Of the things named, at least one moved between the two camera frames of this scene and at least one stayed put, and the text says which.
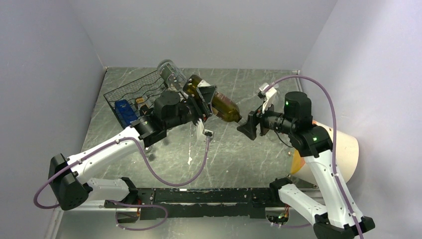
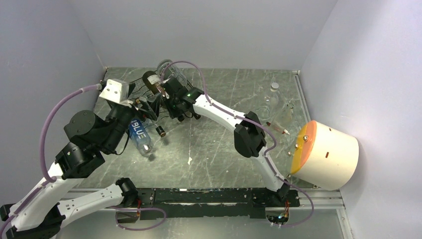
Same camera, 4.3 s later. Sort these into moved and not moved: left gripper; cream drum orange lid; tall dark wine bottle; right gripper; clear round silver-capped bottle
Moved: tall dark wine bottle; right gripper; left gripper
Not moved: cream drum orange lid; clear round silver-capped bottle
